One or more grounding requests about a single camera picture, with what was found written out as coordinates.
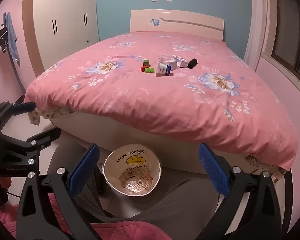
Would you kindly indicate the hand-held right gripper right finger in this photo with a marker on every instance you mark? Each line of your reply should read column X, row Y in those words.
column 212, row 170

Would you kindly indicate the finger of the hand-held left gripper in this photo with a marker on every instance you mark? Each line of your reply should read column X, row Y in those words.
column 20, row 108
column 46, row 136

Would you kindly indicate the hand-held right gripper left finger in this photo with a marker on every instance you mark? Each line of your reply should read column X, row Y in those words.
column 83, row 170

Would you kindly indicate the trash bin with plastic bag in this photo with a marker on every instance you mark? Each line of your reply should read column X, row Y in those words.
column 130, row 165

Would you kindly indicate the white toothpaste box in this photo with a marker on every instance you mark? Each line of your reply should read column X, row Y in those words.
column 181, row 60

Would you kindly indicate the green toy block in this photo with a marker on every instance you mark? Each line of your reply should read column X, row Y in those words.
column 150, row 69
column 145, row 61

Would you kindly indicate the person's left hand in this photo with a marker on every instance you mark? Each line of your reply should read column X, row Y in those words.
column 2, row 181

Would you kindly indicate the blue towel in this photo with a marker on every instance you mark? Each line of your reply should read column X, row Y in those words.
column 12, row 40

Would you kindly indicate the black coat stand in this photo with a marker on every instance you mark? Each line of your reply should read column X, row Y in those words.
column 2, row 36

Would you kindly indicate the pink floral blanket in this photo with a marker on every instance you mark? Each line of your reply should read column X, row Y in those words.
column 140, row 105

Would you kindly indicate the white wardrobe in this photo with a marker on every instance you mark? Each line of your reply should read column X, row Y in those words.
column 65, row 10

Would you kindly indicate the black cylindrical object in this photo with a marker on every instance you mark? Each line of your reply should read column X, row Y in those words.
column 192, row 63

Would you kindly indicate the white blue milk carton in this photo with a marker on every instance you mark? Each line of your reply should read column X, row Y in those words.
column 172, row 64
column 164, row 69

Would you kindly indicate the red toy block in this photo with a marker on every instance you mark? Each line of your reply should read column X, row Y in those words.
column 143, row 68

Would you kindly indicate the dark window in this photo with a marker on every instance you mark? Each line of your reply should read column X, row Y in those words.
column 290, row 42

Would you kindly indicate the cream bed headboard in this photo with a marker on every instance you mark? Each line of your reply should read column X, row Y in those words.
column 190, row 17

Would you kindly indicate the white window trim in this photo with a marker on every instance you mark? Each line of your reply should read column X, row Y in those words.
column 260, row 17

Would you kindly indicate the white bed frame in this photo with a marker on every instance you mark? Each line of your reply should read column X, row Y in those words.
column 115, row 132

